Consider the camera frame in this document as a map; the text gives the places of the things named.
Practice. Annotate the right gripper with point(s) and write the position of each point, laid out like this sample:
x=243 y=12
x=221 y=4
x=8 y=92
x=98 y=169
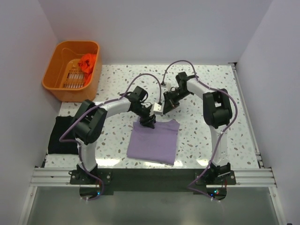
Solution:
x=169 y=103

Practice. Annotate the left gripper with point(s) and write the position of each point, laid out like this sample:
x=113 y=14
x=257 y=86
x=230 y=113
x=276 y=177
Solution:
x=149 y=120

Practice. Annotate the purple t shirt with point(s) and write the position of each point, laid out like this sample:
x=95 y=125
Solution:
x=155 y=145

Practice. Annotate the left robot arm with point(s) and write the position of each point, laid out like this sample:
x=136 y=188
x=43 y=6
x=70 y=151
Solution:
x=87 y=127

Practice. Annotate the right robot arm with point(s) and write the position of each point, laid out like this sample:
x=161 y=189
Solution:
x=217 y=114

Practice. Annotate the orange t shirt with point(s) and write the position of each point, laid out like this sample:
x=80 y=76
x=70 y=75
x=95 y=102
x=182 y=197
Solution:
x=86 y=64

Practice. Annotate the orange plastic basket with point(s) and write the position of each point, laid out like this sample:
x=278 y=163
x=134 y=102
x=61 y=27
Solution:
x=65 y=79

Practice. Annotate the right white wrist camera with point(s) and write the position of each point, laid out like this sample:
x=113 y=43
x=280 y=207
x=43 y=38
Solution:
x=165 y=85

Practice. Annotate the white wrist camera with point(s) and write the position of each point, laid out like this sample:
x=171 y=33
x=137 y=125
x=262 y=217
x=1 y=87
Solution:
x=165 y=85
x=156 y=109

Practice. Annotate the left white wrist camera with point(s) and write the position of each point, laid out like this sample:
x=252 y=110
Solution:
x=156 y=109

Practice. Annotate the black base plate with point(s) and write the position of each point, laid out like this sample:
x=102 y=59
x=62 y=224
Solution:
x=106 y=181

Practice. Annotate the aluminium rail frame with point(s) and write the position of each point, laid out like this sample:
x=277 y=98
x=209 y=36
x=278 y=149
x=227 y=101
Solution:
x=252 y=200

